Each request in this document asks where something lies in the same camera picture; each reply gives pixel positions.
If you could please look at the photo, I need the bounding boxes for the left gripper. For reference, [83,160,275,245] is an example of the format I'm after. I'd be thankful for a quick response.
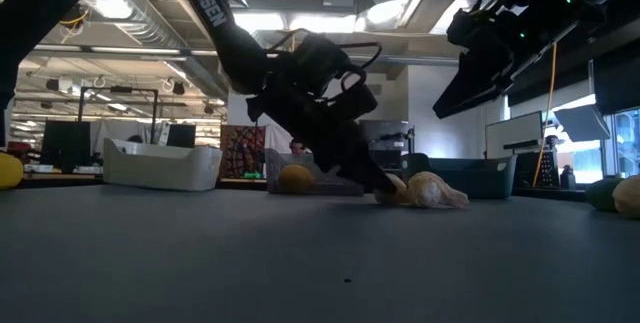
[247,35,399,195]

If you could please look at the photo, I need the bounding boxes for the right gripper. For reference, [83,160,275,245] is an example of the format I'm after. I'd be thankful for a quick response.
[433,0,566,115]

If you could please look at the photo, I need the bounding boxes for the yellow lemon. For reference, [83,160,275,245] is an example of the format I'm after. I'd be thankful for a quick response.
[277,163,316,195]
[0,152,25,192]

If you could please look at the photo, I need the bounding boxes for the green lime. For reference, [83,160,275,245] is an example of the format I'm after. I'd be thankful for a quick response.
[585,177,621,213]

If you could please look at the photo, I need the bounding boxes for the grey translucent basket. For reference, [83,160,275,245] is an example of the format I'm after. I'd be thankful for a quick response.
[264,148,369,197]

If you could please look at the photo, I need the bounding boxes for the white hanging cloth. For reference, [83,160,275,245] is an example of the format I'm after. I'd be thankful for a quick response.
[89,120,169,157]
[264,121,297,155]

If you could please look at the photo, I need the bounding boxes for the whiteboard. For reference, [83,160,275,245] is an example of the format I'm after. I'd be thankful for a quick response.
[483,110,545,160]

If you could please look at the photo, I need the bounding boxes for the patterned tapestry cloth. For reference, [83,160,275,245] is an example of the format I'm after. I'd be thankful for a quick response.
[219,124,266,180]

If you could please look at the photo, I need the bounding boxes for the teal plastic basket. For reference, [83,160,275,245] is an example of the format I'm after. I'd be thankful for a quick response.
[401,152,519,201]

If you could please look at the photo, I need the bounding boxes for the grey softbox lamp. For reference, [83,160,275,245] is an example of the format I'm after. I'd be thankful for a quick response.
[553,104,612,143]

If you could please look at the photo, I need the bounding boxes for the black perforated stand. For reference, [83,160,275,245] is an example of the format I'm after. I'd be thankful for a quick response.
[537,150,560,188]

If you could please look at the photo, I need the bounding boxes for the black hanging panel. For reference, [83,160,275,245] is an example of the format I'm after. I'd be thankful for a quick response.
[589,60,640,116]

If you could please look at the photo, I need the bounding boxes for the dark bottle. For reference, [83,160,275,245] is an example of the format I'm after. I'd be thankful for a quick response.
[560,164,577,190]

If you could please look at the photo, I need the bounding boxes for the bright window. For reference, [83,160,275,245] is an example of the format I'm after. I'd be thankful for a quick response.
[555,95,640,185]

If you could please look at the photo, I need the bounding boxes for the ceiling light panel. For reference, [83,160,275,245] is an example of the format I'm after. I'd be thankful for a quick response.
[232,10,359,34]

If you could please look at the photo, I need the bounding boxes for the black computer monitor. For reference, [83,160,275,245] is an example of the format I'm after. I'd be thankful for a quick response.
[166,123,197,149]
[40,120,92,170]

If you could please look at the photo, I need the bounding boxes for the white plastic basket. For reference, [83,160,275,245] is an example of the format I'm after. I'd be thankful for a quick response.
[103,137,224,193]

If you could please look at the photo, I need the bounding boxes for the long grey ceiling pipe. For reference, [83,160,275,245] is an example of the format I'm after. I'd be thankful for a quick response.
[32,44,461,68]

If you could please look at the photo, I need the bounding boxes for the red object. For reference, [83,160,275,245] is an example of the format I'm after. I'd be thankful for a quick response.
[7,141,32,164]

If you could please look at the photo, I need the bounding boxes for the black wall screen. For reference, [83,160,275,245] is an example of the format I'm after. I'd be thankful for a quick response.
[507,75,551,109]

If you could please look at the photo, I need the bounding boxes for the ceiling cable reel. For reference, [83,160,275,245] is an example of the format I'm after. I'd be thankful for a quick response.
[58,2,92,44]

